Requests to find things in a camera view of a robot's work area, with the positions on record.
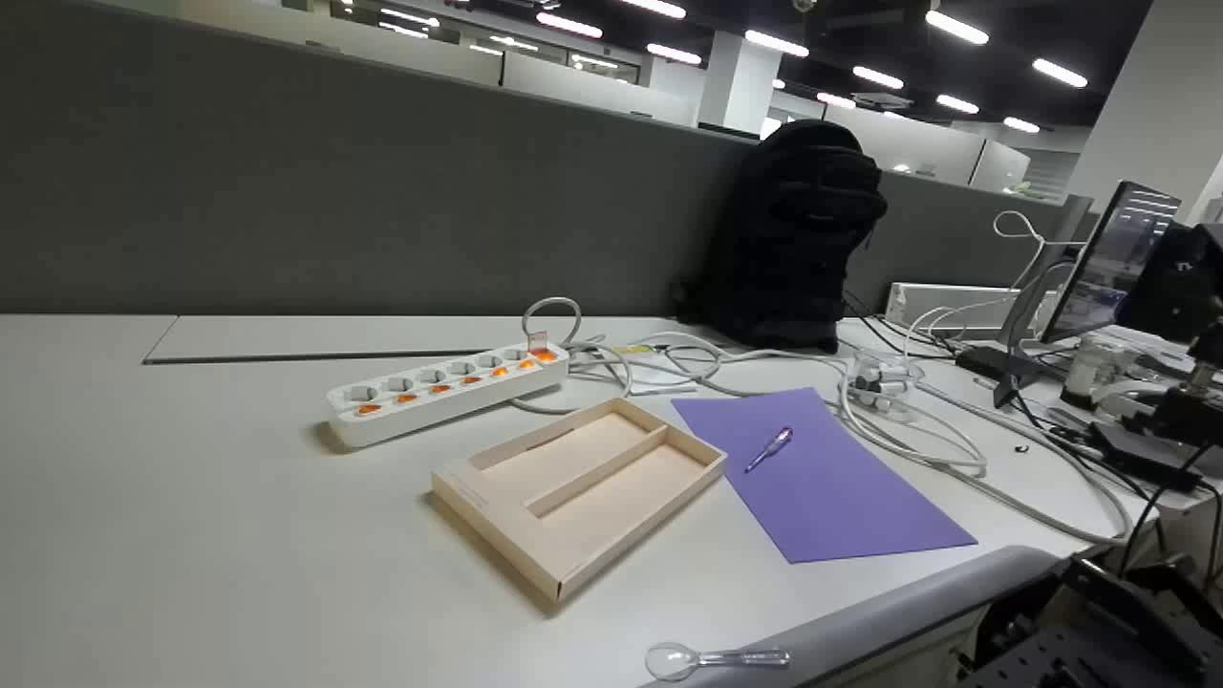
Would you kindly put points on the silver pen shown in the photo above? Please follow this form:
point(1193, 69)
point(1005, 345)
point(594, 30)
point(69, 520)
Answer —
point(768, 449)

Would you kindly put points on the wooden tray with divider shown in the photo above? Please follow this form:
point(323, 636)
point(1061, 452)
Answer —
point(572, 497)

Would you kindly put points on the white power strip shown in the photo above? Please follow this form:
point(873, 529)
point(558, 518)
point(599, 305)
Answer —
point(445, 392)

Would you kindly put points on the purple paper sheet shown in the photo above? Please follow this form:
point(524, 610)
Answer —
point(823, 496)

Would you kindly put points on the white box device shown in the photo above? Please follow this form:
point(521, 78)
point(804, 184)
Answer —
point(949, 309)

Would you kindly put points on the computer monitor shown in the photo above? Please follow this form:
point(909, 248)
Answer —
point(1115, 258)

